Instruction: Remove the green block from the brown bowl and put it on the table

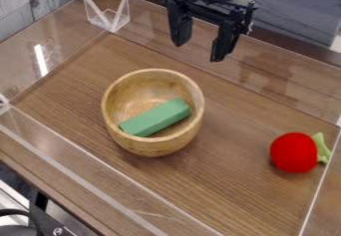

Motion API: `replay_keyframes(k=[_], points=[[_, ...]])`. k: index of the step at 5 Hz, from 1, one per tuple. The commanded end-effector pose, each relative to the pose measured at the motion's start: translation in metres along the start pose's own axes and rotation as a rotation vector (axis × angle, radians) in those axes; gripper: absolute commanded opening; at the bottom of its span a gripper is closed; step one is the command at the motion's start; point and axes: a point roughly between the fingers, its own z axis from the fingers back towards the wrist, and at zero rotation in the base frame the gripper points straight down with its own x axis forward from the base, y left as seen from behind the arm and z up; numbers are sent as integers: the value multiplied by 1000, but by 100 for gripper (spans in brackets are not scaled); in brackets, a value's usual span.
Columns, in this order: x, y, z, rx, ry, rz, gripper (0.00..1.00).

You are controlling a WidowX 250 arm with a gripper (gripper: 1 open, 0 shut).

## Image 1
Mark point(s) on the light wooden bowl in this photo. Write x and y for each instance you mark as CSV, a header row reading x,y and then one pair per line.
x,y
136,92

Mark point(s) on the red plush tomato toy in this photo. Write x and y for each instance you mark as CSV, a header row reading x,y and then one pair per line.
x,y
295,152

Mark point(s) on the green rectangular block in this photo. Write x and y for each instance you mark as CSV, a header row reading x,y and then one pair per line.
x,y
158,118

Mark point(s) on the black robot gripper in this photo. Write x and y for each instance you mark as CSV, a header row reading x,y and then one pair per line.
x,y
211,10

